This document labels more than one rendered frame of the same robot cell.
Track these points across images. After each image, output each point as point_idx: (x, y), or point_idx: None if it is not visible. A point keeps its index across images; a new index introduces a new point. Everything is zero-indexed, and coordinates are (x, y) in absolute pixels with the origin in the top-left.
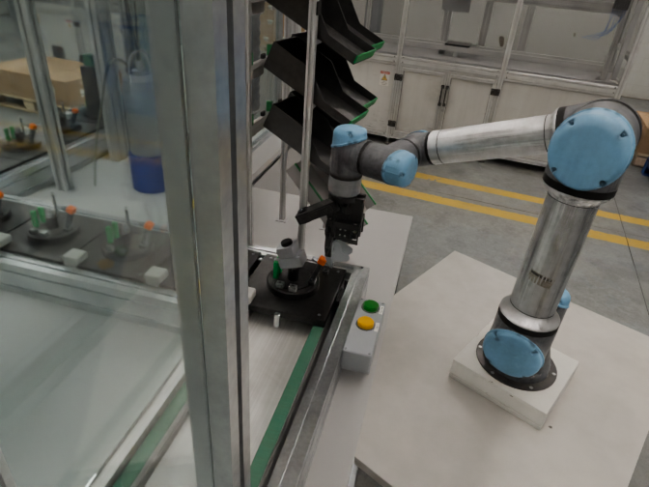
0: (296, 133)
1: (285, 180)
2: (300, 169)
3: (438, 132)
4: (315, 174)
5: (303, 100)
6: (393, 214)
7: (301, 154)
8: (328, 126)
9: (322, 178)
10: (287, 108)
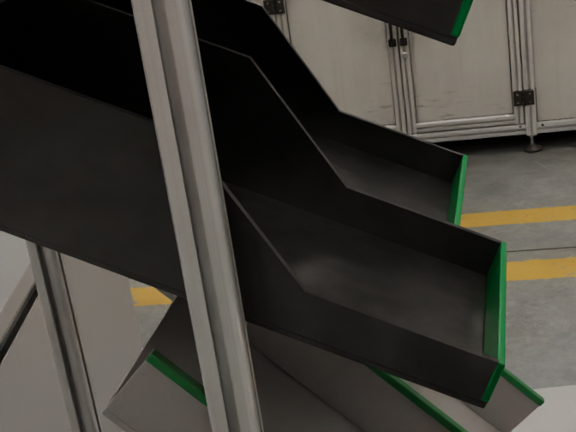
0: (111, 177)
1: (92, 409)
2: (194, 381)
3: None
4: (255, 365)
5: (93, 1)
6: (545, 398)
7: (188, 293)
8: (268, 94)
9: (293, 373)
10: (15, 66)
